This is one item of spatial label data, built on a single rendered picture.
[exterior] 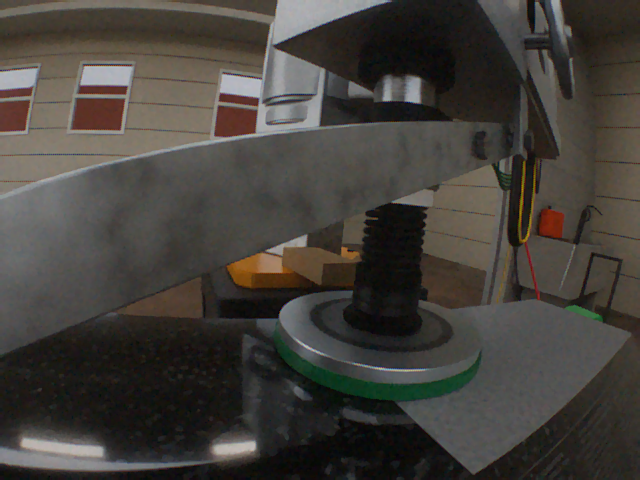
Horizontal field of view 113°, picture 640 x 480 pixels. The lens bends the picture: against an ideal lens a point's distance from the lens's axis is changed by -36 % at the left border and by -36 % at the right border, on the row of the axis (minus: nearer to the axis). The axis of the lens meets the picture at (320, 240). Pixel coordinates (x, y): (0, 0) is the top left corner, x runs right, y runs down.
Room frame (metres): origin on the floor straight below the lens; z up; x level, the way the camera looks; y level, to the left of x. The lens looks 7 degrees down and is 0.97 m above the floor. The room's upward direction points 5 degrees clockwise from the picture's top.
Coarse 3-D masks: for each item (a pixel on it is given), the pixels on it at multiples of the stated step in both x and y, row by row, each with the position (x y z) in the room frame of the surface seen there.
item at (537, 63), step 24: (528, 0) 0.37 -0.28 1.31; (528, 24) 0.39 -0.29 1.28; (528, 72) 0.37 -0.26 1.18; (456, 96) 0.50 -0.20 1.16; (480, 96) 0.48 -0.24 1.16; (504, 96) 0.45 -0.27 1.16; (528, 96) 0.42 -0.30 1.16; (480, 120) 0.61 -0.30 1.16; (504, 120) 0.57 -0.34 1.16; (528, 120) 0.53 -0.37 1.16; (552, 120) 0.58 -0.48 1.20; (552, 144) 0.68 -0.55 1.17
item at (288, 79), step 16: (272, 48) 0.95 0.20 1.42; (272, 64) 0.94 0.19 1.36; (288, 64) 0.89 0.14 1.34; (304, 64) 0.88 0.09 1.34; (272, 80) 0.93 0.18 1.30; (288, 80) 0.89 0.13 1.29; (304, 80) 0.88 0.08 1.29; (336, 80) 0.89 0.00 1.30; (272, 96) 0.92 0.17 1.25; (288, 96) 0.90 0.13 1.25; (304, 96) 0.89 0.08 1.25; (336, 96) 0.89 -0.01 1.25; (352, 96) 0.90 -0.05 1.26; (368, 96) 0.89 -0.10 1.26; (352, 112) 0.99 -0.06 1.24; (448, 112) 0.88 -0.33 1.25
